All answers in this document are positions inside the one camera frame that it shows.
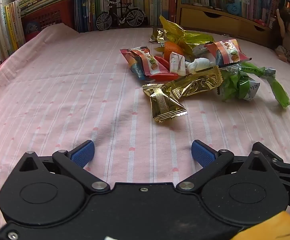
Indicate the pink striped bedsheet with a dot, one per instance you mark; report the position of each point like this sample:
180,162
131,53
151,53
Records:
60,105

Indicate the long twisted green wrapper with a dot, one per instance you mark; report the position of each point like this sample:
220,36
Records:
278,90

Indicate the crumpled gold wrapper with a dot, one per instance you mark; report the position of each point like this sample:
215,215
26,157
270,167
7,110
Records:
157,36

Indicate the long gold packet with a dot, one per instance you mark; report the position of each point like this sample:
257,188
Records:
194,83

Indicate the red wrapper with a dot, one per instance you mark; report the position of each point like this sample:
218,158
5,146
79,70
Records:
162,76

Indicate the white wrapper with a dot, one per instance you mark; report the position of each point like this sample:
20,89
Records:
199,65

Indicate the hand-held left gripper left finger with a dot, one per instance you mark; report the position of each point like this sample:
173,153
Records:
83,152

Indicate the yellow cloth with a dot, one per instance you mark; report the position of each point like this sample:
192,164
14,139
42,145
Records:
279,227

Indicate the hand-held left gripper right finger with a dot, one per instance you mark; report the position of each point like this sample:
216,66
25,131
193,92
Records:
202,152

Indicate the square gold packet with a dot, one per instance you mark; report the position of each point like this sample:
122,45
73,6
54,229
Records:
163,102

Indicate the blue knitted item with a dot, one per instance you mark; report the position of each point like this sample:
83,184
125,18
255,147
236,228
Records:
233,8

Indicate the red macaron print packet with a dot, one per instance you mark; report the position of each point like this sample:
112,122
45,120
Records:
145,60
227,50

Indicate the gold green foil bag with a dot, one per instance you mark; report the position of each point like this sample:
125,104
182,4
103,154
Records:
182,33

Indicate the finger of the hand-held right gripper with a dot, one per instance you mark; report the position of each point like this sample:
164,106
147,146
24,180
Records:
272,156

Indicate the red plastic crate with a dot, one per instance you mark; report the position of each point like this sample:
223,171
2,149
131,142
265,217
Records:
47,20

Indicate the small white red packet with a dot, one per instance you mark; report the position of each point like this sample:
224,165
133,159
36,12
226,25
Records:
177,63

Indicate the wooden drawer organizer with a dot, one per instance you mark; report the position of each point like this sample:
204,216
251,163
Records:
209,22

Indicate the black model bicycle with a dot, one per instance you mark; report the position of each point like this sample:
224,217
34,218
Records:
135,18

